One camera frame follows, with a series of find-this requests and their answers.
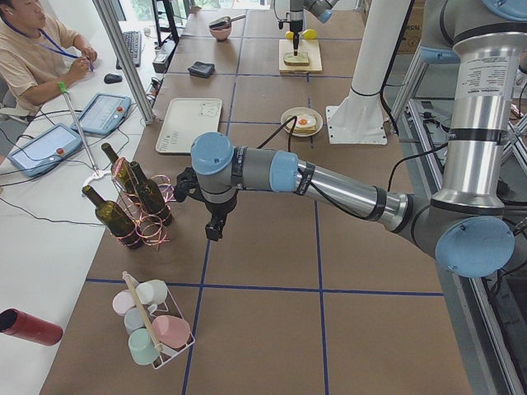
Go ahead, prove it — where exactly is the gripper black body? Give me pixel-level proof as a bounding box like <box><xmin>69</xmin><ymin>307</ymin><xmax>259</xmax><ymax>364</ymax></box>
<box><xmin>291</xmin><ymin>26</ymin><xmax>299</xmax><ymax>43</ymax></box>
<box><xmin>203</xmin><ymin>193</ymin><xmax>237</xmax><ymax>225</ymax></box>

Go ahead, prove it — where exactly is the bread slice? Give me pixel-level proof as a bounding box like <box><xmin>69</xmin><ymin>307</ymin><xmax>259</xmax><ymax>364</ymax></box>
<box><xmin>289</xmin><ymin>114</ymin><xmax>318</xmax><ymax>135</ymax></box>
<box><xmin>283</xmin><ymin>52</ymin><xmax>310</xmax><ymax>67</ymax></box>

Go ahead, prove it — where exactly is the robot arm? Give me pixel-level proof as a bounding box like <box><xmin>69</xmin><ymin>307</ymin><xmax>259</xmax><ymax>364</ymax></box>
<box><xmin>275</xmin><ymin>0</ymin><xmax>338</xmax><ymax>56</ymax></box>
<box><xmin>190</xmin><ymin>1</ymin><xmax>526</xmax><ymax>277</ymax></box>

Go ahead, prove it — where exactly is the white bear serving tray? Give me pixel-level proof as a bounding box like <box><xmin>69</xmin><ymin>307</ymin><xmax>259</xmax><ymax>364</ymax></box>
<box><xmin>156</xmin><ymin>98</ymin><xmax>222</xmax><ymax>155</ymax></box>

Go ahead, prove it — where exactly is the yellow lemon far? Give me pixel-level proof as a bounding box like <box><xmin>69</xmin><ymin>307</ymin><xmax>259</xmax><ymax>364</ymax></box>
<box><xmin>301</xmin><ymin>29</ymin><xmax>318</xmax><ymax>40</ymax></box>

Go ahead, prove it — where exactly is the wooden cutting board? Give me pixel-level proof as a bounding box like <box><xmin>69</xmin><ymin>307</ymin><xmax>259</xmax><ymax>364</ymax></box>
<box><xmin>278</xmin><ymin>39</ymin><xmax>322</xmax><ymax>74</ymax></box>

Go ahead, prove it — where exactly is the dark wine bottle lower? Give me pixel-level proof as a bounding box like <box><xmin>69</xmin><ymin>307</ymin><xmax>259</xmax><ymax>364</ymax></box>
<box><xmin>129</xmin><ymin>161</ymin><xmax>173</xmax><ymax>225</ymax></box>

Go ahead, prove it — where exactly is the dark wine bottle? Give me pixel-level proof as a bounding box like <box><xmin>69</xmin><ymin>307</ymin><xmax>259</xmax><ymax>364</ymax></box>
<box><xmin>82</xmin><ymin>185</ymin><xmax>143</xmax><ymax>249</ymax></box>
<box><xmin>129</xmin><ymin>161</ymin><xmax>173</xmax><ymax>225</ymax></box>
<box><xmin>101</xmin><ymin>143</ymin><xmax>139</xmax><ymax>202</ymax></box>

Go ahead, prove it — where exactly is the metal scoop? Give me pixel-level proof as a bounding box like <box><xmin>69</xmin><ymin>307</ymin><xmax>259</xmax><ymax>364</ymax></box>
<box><xmin>208</xmin><ymin>15</ymin><xmax>246</xmax><ymax>30</ymax></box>

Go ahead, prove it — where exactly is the pink bowl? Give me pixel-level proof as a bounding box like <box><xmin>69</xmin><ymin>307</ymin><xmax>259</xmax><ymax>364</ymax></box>
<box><xmin>209</xmin><ymin>24</ymin><xmax>231</xmax><ymax>41</ymax></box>

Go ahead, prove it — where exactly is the fried egg toy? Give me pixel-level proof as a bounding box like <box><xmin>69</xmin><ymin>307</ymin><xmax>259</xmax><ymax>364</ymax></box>
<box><xmin>296</xmin><ymin>114</ymin><xmax>317</xmax><ymax>129</ymax></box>

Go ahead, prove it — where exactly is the white round plate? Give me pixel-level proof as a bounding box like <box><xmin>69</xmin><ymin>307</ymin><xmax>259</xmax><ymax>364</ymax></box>
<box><xmin>281</xmin><ymin>107</ymin><xmax>324</xmax><ymax>137</ymax></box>

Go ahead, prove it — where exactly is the white cup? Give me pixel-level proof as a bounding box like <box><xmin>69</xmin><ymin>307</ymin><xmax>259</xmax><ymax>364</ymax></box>
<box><xmin>136</xmin><ymin>279</ymin><xmax>168</xmax><ymax>305</ymax></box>

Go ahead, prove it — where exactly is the bread slice on plate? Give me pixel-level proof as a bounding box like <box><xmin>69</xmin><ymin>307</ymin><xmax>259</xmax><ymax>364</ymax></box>
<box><xmin>289</xmin><ymin>114</ymin><xmax>318</xmax><ymax>135</ymax></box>

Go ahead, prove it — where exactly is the dark wine bottle upper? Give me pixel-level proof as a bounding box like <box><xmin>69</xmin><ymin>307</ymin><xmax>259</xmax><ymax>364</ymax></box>
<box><xmin>82</xmin><ymin>185</ymin><xmax>143</xmax><ymax>249</ymax></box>

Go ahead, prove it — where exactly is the folded grey cloth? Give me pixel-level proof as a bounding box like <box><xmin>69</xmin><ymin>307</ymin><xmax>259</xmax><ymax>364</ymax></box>
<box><xmin>188</xmin><ymin>61</ymin><xmax>215</xmax><ymax>78</ymax></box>

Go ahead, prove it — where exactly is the pale pink cup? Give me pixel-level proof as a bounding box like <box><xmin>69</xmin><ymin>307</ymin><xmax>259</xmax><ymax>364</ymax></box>
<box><xmin>112</xmin><ymin>290</ymin><xmax>136</xmax><ymax>317</ymax></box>

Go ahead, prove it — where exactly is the grey cup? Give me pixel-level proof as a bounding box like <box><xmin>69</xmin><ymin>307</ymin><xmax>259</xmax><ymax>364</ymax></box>
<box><xmin>124</xmin><ymin>307</ymin><xmax>145</xmax><ymax>335</ymax></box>

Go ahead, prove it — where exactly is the mint green cup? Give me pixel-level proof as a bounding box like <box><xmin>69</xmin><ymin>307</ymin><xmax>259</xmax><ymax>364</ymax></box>
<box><xmin>128</xmin><ymin>328</ymin><xmax>160</xmax><ymax>365</ymax></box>

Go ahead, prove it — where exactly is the teach pendant far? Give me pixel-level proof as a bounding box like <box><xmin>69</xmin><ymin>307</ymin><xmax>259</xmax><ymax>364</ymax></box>
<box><xmin>77</xmin><ymin>92</ymin><xmax>132</xmax><ymax>137</ymax></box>

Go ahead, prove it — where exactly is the teach pendant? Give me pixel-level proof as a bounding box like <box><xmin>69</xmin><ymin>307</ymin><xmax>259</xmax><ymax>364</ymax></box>
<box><xmin>7</xmin><ymin>123</ymin><xmax>82</xmax><ymax>178</ymax></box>
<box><xmin>77</xmin><ymin>92</ymin><xmax>132</xmax><ymax>137</ymax></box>

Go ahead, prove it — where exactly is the black keyboard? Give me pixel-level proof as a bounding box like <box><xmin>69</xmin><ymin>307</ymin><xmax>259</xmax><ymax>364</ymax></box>
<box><xmin>122</xmin><ymin>30</ymin><xmax>142</xmax><ymax>67</ymax></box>

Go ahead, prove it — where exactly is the black computer mouse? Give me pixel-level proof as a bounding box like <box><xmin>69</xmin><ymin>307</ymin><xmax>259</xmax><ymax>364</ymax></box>
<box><xmin>104</xmin><ymin>73</ymin><xmax>123</xmax><ymax>85</ymax></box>

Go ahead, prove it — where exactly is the teach pendant near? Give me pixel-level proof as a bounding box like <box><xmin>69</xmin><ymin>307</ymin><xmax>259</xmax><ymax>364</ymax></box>
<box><xmin>7</xmin><ymin>123</ymin><xmax>82</xmax><ymax>178</ymax></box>

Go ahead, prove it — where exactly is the metal rod green tip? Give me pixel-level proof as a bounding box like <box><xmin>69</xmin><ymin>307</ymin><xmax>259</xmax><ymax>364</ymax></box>
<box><xmin>58</xmin><ymin>81</ymin><xmax>111</xmax><ymax>186</ymax></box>

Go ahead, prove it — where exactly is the red cylinder bottle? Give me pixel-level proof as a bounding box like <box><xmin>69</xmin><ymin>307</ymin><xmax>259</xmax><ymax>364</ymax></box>
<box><xmin>1</xmin><ymin>309</ymin><xmax>63</xmax><ymax>346</ymax></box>

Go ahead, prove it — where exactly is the seated person beige shirt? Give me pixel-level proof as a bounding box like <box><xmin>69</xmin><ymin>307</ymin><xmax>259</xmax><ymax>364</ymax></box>
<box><xmin>1</xmin><ymin>1</ymin><xmax>98</xmax><ymax>115</ymax></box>

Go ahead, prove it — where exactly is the copper wire bottle rack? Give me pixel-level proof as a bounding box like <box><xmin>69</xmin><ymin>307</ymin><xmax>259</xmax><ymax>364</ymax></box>
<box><xmin>111</xmin><ymin>158</ymin><xmax>174</xmax><ymax>249</ymax></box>

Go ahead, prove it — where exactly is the white wire cup rack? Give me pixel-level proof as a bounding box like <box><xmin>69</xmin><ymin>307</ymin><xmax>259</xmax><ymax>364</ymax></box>
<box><xmin>112</xmin><ymin>272</ymin><xmax>195</xmax><ymax>369</ymax></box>

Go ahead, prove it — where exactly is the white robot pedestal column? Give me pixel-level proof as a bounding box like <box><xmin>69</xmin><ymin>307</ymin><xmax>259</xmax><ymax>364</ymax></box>
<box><xmin>326</xmin><ymin>0</ymin><xmax>413</xmax><ymax>145</ymax></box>

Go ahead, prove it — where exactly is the aluminium frame post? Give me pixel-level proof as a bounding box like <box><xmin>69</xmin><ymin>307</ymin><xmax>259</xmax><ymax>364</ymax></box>
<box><xmin>92</xmin><ymin>0</ymin><xmax>154</xmax><ymax>125</ymax></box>

